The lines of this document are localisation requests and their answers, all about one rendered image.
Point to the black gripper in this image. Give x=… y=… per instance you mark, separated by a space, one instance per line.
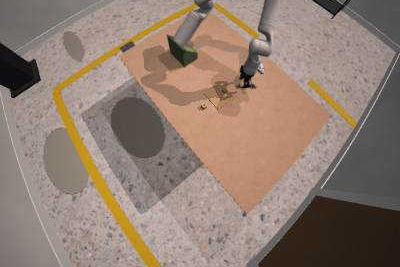
x=249 y=84

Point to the tan square mat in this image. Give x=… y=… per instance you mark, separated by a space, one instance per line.
x=217 y=97

